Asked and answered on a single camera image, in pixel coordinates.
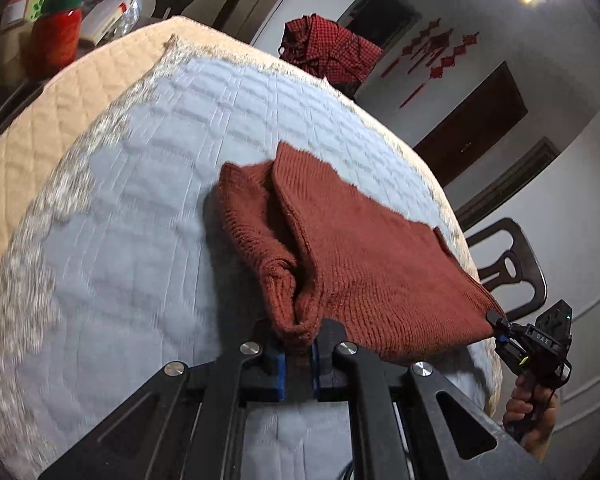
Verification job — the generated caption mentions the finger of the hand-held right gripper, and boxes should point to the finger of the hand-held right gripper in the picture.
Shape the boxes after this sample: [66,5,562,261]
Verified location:
[495,331,519,362]
[486,310,512,334]

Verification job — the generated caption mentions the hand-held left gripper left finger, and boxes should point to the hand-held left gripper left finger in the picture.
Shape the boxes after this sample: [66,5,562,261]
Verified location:
[37,322,288,480]

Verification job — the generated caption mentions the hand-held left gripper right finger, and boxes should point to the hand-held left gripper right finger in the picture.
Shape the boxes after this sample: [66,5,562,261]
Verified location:
[310,317,551,480]

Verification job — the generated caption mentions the rust brown knitted sweater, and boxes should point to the rust brown knitted sweater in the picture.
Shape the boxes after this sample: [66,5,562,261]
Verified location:
[217,141,507,367]

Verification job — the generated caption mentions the person's right hand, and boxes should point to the person's right hand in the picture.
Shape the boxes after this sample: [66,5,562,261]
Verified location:
[502,375,562,461]

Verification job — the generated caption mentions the grey framed door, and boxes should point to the grey framed door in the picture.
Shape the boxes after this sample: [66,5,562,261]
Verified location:
[455,137,561,229]

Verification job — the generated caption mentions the brown wooden door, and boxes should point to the brown wooden door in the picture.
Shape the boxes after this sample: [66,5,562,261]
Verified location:
[412,60,529,189]

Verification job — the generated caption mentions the blue beige quilted table cover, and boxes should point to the blue beige quilted table cover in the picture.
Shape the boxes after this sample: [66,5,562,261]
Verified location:
[0,15,506,480]

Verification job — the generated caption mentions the red plaid shirt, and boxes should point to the red plaid shirt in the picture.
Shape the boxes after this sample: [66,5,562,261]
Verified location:
[279,14,385,86]

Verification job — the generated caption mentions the dark framed window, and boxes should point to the dark framed window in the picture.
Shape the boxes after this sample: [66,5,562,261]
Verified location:
[337,0,424,44]

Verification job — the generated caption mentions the white cardboard box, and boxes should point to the white cardboard box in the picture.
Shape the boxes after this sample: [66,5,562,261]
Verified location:
[80,0,146,44]

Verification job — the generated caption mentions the red reindeer thermos bottle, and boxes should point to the red reindeer thermos bottle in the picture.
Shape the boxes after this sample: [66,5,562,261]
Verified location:
[27,0,94,81]

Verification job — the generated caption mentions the red knot wall decoration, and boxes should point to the red knot wall decoration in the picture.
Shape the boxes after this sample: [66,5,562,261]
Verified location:
[380,35,422,79]
[402,19,444,62]
[399,32,481,109]

